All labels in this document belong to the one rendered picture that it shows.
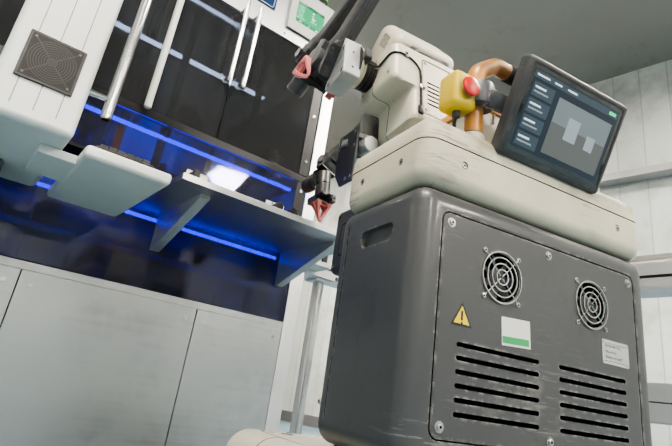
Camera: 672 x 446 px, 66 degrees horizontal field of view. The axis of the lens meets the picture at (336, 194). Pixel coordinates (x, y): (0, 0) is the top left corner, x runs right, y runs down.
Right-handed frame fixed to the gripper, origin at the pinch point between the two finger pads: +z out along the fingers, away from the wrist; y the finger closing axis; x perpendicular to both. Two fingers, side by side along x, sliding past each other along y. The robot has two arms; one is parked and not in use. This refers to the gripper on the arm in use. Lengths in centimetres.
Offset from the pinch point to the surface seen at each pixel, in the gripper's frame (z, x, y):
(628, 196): -140, -327, 13
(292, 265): 14.2, 0.1, 15.1
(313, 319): 24, -31, 42
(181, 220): 16, 49, 4
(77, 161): 22, 85, -23
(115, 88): 6, 84, -31
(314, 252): 12.6, 0.0, 1.6
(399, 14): -272, -129, 89
